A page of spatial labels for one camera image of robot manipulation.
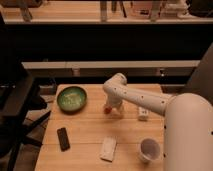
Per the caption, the black office chair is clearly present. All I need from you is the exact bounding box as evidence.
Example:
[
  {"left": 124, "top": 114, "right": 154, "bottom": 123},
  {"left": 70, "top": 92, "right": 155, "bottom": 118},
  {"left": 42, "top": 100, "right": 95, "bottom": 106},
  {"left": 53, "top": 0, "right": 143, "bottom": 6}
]
[{"left": 0, "top": 13, "right": 50, "bottom": 171}]

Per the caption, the white cup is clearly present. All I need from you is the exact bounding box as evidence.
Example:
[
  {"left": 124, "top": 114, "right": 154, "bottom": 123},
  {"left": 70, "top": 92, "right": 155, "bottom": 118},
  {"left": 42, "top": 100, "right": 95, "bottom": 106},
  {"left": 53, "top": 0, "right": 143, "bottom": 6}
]
[{"left": 138, "top": 138, "right": 160, "bottom": 164}]

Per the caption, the grey metal rail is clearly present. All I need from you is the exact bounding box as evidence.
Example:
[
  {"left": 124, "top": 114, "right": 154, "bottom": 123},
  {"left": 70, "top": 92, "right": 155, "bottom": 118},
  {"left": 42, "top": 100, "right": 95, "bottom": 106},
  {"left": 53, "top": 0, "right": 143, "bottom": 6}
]
[{"left": 23, "top": 60, "right": 200, "bottom": 77}]

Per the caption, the white tube bottle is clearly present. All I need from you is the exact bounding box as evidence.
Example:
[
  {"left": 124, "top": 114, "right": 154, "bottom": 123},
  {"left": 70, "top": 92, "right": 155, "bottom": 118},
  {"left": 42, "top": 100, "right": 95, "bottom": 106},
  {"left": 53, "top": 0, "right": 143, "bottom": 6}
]
[{"left": 138, "top": 107, "right": 149, "bottom": 121}]

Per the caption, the green bowl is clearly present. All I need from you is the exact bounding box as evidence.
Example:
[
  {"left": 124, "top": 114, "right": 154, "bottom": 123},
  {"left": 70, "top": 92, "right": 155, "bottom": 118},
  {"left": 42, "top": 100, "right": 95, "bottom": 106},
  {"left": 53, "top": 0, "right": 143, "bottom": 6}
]
[{"left": 57, "top": 86, "right": 87, "bottom": 112}]

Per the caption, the black smartphone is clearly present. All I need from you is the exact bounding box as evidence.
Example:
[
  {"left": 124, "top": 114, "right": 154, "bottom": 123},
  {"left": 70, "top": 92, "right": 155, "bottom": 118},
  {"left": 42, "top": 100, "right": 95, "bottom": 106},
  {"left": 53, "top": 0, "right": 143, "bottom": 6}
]
[{"left": 57, "top": 127, "right": 70, "bottom": 151}]

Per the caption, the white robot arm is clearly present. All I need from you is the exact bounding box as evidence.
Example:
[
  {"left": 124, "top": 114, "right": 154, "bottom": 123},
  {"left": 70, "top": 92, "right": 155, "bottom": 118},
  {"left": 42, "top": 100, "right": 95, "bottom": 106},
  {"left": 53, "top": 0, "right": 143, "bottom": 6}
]
[{"left": 103, "top": 73, "right": 213, "bottom": 171}]

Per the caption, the white sponge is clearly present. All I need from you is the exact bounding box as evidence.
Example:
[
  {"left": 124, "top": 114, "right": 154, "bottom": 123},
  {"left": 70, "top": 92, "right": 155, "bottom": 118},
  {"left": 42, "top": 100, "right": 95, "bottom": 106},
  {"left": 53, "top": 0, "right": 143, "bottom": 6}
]
[{"left": 100, "top": 137, "right": 117, "bottom": 162}]

